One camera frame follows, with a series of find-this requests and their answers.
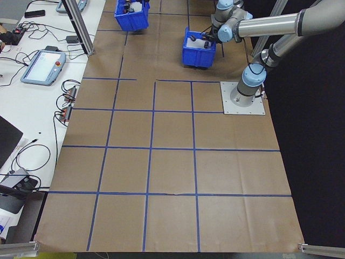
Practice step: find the blue plastic storage bin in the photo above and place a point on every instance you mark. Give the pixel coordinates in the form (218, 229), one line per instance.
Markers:
(132, 21)
(198, 55)

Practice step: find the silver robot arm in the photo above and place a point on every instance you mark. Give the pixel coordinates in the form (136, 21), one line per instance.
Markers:
(232, 12)
(269, 24)

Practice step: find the black cylindrical capacitor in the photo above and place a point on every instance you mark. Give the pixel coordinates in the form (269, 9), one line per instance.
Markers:
(193, 37)

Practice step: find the grey teach pendant with screen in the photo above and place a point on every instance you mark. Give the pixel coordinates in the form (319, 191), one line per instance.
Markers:
(43, 67)
(81, 4)

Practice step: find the small black power adapter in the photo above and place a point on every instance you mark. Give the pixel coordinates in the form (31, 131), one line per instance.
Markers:
(72, 39)

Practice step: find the black smartphone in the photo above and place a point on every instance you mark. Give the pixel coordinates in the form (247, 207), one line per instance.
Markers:
(35, 13)

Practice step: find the orange and black usb adapter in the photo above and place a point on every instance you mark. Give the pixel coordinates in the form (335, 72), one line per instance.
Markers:
(66, 114)
(71, 93)

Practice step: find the red and black electronics board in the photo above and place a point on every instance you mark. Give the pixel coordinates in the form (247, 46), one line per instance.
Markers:
(19, 30)

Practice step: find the black fabric cover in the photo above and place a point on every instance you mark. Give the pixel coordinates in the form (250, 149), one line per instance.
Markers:
(318, 135)

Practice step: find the white side table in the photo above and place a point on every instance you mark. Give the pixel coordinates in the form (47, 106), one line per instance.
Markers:
(40, 108)

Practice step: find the black laptop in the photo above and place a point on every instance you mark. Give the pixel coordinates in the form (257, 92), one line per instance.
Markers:
(6, 140)

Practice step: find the black flat device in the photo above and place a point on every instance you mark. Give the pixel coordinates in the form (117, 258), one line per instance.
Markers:
(27, 183)

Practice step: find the grey usb hub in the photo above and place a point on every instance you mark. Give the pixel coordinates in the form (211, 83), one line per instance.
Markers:
(13, 178)

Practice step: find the white carton with blue print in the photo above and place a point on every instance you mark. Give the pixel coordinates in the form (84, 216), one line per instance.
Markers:
(4, 224)

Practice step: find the metal frame bar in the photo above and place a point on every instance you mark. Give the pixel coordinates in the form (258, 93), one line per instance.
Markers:
(260, 46)

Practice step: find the aluminium profile post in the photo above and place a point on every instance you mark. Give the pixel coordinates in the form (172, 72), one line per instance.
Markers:
(81, 29)

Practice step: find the aluminium profile rail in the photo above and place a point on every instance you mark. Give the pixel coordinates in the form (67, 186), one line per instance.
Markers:
(320, 249)
(19, 247)

